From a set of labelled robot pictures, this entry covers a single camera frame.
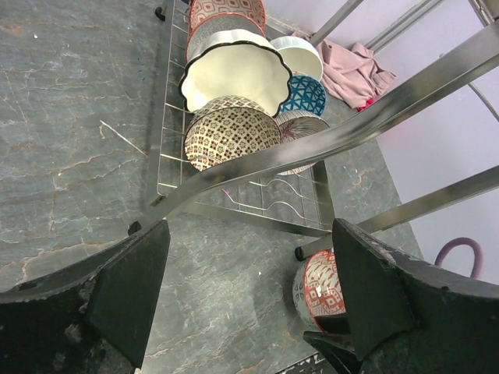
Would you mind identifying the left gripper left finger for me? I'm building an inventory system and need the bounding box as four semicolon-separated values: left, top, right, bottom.
1;220;171;373

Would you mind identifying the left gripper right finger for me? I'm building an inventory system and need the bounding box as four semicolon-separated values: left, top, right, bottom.
332;219;498;373

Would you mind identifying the red diamond patterned bowl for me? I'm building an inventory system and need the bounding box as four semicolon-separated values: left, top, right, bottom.
292;249;345;331

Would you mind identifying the stainless steel dish rack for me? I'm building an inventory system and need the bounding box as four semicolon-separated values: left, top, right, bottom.
136;1;498;261

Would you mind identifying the brown cross patterned bowl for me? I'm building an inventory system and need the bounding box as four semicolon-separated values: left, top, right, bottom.
184;96;281;171

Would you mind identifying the blue triangle patterned bowl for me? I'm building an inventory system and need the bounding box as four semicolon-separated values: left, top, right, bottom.
280;74;327;116

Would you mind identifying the plain white bowl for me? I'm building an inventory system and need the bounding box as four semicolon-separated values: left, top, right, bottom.
270;36;324;81

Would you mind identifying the white scalloped bowl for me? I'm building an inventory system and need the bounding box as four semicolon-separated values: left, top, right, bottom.
179;29;292;117

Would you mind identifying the magenta cloth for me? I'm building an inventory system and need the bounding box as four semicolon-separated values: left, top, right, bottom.
356;97;375;112

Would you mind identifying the dusty pink cloth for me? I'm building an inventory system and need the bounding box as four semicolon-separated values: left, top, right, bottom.
316;40;397;109

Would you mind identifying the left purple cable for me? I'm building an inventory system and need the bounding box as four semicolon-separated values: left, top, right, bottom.
434;236;484;280

